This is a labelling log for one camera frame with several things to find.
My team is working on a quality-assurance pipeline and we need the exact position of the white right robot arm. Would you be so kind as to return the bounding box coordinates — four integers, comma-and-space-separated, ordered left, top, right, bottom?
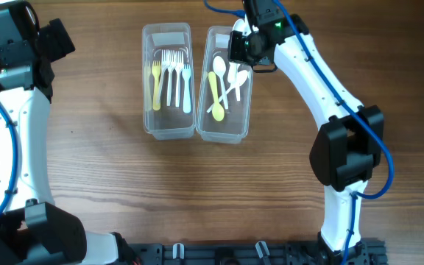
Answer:
228, 1, 386, 264

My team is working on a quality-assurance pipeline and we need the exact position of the yellow plastic fork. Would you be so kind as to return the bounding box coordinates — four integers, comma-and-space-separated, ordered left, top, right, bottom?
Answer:
152, 60, 161, 110

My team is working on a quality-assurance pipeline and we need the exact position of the white plastic fork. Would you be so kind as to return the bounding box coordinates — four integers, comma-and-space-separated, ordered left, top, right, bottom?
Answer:
175, 51, 184, 107
166, 50, 176, 107
156, 49, 171, 104

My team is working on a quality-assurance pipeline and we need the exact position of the clear plastic container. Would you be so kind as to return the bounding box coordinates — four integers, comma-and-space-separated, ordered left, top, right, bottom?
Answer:
196, 26, 253, 144
142, 23, 196, 140

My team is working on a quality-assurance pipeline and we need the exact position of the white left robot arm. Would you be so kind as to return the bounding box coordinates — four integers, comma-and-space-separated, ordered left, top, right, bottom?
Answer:
0, 1, 120, 264

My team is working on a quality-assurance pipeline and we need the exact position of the clear right plastic container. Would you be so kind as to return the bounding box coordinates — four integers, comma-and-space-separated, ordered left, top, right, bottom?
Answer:
196, 26, 253, 144

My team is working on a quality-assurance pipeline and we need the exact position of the light blue plastic fork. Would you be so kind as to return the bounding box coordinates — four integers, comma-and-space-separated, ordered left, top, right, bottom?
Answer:
182, 64, 191, 113

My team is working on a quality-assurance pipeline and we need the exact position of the white spoon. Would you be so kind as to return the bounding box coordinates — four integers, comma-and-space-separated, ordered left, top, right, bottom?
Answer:
227, 62, 240, 102
213, 55, 229, 110
219, 70, 249, 102
233, 18, 246, 32

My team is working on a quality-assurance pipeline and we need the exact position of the clear left plastic container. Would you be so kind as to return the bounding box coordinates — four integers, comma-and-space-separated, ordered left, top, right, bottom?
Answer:
142, 23, 196, 140

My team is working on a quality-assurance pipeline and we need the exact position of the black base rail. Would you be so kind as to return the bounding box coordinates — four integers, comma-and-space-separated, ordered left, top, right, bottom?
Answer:
118, 239, 387, 265

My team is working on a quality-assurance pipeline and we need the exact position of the yellow plastic spoon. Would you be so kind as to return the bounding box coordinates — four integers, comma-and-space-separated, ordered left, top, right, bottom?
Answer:
208, 71, 225, 121

